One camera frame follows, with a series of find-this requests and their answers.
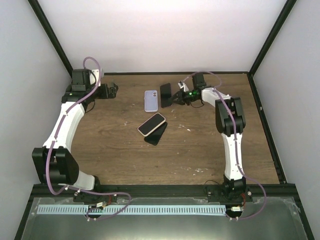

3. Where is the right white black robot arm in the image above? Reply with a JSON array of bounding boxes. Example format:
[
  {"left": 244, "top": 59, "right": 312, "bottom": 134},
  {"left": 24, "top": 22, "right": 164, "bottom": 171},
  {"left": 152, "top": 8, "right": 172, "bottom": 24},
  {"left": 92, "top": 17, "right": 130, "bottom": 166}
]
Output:
[{"left": 171, "top": 72, "right": 246, "bottom": 202}]

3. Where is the black phone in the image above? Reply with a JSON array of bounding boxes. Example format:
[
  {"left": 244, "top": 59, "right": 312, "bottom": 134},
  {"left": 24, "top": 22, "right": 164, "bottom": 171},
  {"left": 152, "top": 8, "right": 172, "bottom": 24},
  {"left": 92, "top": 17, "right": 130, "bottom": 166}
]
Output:
[
  {"left": 160, "top": 83, "right": 172, "bottom": 108},
  {"left": 144, "top": 122, "right": 168, "bottom": 146}
]

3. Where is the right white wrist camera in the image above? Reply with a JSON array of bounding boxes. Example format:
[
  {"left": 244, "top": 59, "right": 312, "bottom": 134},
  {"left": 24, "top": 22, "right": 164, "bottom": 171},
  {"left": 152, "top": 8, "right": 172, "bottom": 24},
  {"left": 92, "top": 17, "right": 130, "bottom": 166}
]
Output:
[{"left": 177, "top": 80, "right": 189, "bottom": 92}]

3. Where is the black front frame rail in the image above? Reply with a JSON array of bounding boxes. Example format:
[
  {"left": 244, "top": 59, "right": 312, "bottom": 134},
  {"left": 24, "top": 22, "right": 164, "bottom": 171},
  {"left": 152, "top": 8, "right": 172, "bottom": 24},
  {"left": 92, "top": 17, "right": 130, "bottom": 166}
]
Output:
[{"left": 30, "top": 183, "right": 299, "bottom": 203}]

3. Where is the lilac phone case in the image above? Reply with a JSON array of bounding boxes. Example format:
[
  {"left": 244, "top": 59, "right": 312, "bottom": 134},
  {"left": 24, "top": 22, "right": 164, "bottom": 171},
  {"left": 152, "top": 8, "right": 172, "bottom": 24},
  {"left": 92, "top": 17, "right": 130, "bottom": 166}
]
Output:
[{"left": 144, "top": 90, "right": 158, "bottom": 113}]

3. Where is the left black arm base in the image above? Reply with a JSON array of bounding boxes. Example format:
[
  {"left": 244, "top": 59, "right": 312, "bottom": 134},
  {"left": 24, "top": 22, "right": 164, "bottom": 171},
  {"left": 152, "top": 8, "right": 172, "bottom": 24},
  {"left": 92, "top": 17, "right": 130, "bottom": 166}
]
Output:
[{"left": 73, "top": 184, "right": 119, "bottom": 204}]

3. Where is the light blue slotted strip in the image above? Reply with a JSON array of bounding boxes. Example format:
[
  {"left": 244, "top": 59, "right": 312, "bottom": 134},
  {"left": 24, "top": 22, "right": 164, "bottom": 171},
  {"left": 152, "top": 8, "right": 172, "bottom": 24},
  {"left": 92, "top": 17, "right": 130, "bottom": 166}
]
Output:
[{"left": 36, "top": 204, "right": 226, "bottom": 216}]

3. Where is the clear plastic sheet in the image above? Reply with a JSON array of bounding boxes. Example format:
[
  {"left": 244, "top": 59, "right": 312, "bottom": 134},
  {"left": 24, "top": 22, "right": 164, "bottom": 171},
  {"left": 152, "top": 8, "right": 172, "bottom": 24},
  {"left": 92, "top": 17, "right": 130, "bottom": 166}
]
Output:
[{"left": 22, "top": 197, "right": 307, "bottom": 240}]

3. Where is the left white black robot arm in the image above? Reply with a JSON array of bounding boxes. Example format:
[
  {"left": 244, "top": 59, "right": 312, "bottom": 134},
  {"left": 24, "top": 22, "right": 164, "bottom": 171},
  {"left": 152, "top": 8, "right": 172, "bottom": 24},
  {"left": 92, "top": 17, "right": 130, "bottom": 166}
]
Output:
[{"left": 32, "top": 68, "right": 119, "bottom": 202}]

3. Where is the black phone on table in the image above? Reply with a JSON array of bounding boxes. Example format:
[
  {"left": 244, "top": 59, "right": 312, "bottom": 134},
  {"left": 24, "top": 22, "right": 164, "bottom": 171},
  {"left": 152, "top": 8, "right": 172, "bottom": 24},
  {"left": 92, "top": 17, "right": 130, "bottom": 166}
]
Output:
[{"left": 144, "top": 122, "right": 168, "bottom": 146}]

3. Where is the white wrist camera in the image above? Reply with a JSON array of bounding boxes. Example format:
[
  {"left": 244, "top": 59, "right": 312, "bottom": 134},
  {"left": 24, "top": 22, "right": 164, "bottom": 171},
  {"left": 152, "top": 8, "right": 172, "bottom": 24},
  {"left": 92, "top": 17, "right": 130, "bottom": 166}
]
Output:
[
  {"left": 177, "top": 80, "right": 189, "bottom": 92},
  {"left": 89, "top": 69, "right": 104, "bottom": 86}
]

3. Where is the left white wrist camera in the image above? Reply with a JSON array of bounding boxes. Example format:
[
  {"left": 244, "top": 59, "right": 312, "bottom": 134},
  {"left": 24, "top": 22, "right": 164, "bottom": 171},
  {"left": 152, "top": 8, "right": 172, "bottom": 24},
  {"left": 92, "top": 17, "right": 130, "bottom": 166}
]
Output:
[{"left": 89, "top": 69, "right": 104, "bottom": 86}]

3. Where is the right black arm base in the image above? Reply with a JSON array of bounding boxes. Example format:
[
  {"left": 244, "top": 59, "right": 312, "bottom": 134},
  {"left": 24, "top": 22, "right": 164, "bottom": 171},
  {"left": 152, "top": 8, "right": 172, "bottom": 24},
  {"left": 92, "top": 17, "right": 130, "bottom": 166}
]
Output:
[{"left": 204, "top": 174, "right": 247, "bottom": 202}]

